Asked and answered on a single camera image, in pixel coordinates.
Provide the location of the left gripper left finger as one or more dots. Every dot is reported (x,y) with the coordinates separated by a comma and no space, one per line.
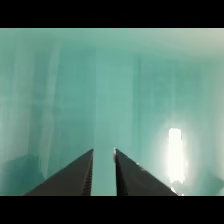
(74,179)

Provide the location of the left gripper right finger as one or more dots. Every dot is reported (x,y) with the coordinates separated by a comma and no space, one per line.
(136,180)

